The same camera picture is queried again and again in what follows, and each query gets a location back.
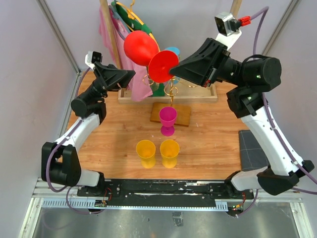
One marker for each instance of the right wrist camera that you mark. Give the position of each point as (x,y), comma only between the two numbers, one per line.
(229,28)

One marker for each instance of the dark grey folded cloth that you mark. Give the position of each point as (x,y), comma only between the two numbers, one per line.
(252,156)

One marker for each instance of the green shirt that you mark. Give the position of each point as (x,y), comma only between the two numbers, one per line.
(124,25)

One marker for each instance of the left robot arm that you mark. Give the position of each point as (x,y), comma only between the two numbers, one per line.
(60,165)

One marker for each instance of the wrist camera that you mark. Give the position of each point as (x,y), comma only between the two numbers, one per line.
(229,28)
(92,57)

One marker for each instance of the pink shirt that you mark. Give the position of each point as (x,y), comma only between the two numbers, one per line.
(139,90)

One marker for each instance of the magenta plastic goblet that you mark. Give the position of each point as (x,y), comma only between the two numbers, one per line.
(167,116)

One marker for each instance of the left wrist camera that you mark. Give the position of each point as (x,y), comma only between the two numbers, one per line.
(92,57)

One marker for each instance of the yellow plastic cup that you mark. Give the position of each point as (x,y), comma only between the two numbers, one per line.
(169,150)
(146,151)

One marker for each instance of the clear wine glass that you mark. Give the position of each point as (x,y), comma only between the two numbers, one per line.
(153,85)

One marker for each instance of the gold wire glass rack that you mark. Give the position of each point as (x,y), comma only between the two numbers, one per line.
(169,88)

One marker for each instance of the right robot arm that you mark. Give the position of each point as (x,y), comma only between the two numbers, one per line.
(252,78)

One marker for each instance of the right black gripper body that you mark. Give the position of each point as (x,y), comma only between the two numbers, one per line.
(224,68)

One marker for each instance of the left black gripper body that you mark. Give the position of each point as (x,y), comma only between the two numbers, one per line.
(101,77)

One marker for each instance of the blue plastic goblet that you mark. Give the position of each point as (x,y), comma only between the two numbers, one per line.
(174,50)

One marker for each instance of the black mounting rail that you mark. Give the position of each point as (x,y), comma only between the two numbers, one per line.
(163,193)

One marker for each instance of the wooden rack base board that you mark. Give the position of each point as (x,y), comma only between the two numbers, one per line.
(183,113)

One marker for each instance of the wooden clothes rack frame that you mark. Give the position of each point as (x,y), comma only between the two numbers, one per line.
(186,94)

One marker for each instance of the red plastic cup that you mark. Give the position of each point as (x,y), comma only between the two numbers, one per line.
(143,50)

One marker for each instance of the yellow clothes hanger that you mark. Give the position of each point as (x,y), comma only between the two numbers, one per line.
(132,19)

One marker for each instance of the grey clothes hanger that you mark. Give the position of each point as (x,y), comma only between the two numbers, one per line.
(119,24)

